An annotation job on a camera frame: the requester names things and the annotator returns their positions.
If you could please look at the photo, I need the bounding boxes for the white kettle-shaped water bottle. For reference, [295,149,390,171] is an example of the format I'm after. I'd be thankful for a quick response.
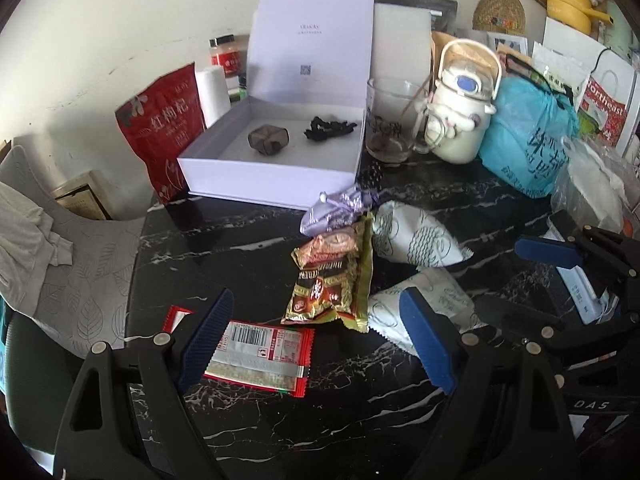
[424,39,502,165]

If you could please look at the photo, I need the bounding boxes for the red white snack wrapper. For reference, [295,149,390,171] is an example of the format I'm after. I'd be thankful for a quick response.
[162,306,316,398]

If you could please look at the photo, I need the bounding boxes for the grey leaf-pattern chair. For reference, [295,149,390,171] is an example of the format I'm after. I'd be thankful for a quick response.
[0,145,146,361]

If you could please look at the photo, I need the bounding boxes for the brown gold snack packet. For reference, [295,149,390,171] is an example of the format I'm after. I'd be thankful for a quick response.
[281,212,375,333]

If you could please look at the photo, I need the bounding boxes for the white green paper bag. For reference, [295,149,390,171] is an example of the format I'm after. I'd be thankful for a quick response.
[530,42,591,106]

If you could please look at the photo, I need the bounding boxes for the white blue packet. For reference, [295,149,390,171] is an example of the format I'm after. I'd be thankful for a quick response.
[542,230,621,321]

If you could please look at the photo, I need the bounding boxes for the white gift box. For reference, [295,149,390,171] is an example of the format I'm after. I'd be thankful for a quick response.
[177,0,376,211]

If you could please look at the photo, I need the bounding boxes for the white paper roll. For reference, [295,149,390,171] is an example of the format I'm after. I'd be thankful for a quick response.
[194,66,232,128]

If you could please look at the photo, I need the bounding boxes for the white red paper bag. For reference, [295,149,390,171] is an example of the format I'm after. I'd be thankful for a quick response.
[575,47,640,151]

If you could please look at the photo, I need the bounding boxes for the yellow pot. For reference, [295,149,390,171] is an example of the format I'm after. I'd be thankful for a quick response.
[545,0,615,36]

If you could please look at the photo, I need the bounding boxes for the orange gold snack packet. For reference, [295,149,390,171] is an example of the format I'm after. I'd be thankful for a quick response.
[292,227,361,268]

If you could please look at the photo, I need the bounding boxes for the beige paper bag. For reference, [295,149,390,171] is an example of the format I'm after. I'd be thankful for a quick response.
[431,30,501,86]

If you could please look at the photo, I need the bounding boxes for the tall white box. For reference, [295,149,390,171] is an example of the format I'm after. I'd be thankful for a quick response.
[372,2,433,96]

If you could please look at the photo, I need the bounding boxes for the white cloth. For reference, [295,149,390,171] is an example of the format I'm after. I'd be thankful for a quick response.
[0,180,75,318]

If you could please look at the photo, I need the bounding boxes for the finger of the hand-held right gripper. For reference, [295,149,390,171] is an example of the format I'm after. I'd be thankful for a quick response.
[515,226,640,286]
[475,294,640,353]

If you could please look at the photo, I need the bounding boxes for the black scrunchie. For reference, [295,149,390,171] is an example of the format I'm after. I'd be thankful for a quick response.
[304,116,358,143]

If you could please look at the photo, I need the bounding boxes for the white green bread packet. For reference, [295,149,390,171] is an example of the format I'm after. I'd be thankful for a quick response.
[367,267,483,356]
[372,201,473,267]

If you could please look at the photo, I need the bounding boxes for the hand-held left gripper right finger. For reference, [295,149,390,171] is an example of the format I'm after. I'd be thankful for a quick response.
[399,287,581,480]

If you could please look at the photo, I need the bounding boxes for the small white photo frame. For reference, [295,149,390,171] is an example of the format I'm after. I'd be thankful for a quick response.
[487,31,528,56]

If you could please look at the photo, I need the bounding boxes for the glass mug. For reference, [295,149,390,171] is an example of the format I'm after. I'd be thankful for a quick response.
[366,77,433,163]

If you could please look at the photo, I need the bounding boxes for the blue plastic bag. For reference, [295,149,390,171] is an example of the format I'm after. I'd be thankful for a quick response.
[479,76,581,198]

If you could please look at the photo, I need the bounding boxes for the black packet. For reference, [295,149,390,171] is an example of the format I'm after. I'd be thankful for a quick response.
[375,0,458,36]

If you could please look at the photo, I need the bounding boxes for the purple drawstring pouch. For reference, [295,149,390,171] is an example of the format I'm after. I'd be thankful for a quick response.
[300,185,383,238]

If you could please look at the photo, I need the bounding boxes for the wooden picture frame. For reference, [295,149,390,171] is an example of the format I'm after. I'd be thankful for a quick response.
[52,170,113,221]

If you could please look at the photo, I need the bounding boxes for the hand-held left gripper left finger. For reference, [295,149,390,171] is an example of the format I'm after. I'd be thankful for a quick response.
[52,287,236,480]

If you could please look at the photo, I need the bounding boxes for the red printed bag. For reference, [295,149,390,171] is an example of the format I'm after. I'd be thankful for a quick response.
[115,62,208,206]

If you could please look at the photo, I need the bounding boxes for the clear plastic bag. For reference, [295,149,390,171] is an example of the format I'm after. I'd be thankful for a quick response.
[550,137,640,238]

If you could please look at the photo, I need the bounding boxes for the red jar with black lid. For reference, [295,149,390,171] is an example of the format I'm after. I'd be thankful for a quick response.
[209,35,251,91]

